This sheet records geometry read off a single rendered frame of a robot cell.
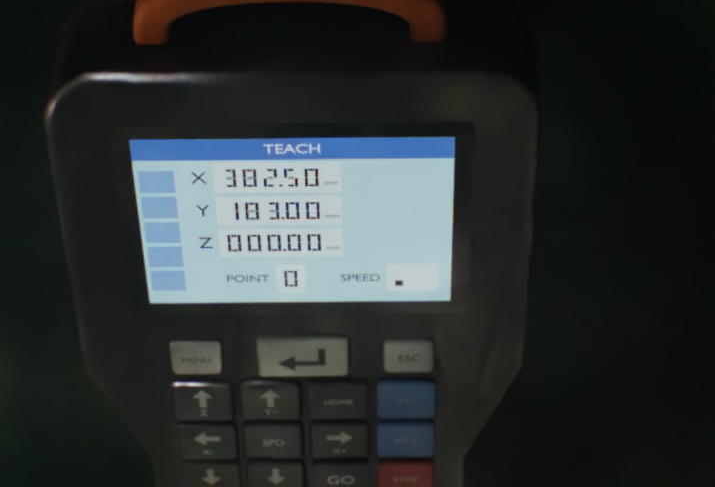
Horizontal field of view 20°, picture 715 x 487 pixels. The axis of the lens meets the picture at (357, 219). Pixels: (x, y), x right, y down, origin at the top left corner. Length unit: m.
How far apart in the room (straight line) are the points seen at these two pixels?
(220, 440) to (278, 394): 0.02
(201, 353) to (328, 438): 0.04
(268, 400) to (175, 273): 0.04
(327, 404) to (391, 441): 0.02
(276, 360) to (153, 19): 0.08
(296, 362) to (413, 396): 0.03
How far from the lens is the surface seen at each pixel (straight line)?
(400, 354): 0.40
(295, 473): 0.43
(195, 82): 0.35
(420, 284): 0.39
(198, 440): 0.42
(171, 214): 0.38
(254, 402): 0.41
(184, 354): 0.40
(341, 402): 0.41
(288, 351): 0.40
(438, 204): 0.37
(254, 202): 0.37
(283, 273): 0.39
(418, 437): 0.42
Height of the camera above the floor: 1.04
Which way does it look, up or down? 44 degrees down
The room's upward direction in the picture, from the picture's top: 180 degrees clockwise
